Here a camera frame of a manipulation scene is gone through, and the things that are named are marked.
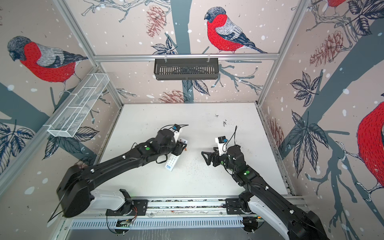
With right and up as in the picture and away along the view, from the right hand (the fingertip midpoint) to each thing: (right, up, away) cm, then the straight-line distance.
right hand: (206, 152), depth 79 cm
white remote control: (-18, -3, -1) cm, 18 cm away
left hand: (-13, +5, 0) cm, 13 cm away
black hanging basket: (-13, +54, +28) cm, 62 cm away
